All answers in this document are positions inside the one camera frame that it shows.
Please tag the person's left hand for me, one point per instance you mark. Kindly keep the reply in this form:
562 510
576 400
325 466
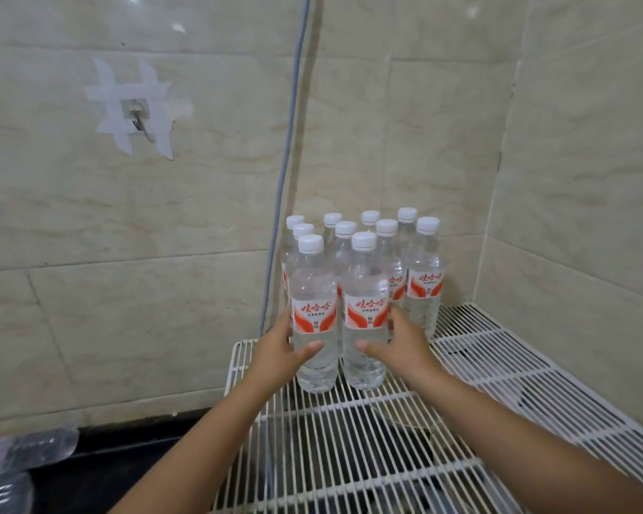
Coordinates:
270 363

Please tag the person's right hand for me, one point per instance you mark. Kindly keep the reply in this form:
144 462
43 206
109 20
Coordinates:
407 358

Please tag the person's right thumb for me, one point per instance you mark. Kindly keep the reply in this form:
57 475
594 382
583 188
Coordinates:
372 350

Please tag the person's left thumb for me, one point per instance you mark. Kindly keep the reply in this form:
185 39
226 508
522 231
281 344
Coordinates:
308 351

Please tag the clear plastic water bottle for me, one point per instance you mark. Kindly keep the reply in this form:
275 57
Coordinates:
313 294
365 289

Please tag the person's right forearm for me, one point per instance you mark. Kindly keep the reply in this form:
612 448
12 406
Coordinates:
514 444

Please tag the person's left forearm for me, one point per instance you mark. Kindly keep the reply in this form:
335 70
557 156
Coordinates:
193 454

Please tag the group of white-capped bottles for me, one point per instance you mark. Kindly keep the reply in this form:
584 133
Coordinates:
426 262

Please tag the empty crumpled bottle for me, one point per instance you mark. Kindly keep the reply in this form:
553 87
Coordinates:
2 495
32 449

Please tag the white tape strips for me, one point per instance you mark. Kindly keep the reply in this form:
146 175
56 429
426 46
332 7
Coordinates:
107 93

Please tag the clear adhesive wall hook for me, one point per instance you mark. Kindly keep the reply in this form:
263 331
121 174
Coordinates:
137 115

